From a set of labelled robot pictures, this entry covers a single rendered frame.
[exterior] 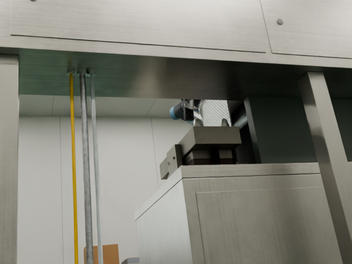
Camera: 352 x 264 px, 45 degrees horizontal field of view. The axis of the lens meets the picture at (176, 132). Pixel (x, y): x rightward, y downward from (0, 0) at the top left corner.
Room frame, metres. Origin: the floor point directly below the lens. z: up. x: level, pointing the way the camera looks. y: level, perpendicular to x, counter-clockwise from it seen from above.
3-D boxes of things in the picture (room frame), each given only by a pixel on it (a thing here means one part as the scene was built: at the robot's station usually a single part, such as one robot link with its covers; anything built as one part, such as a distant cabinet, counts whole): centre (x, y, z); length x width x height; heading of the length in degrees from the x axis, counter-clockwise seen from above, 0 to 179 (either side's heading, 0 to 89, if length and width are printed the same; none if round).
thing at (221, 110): (1.55, -0.16, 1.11); 0.23 x 0.01 x 0.18; 20
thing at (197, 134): (1.47, -0.06, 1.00); 0.40 x 0.16 x 0.06; 20
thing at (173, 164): (1.42, 0.02, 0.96); 0.10 x 0.03 x 0.11; 20
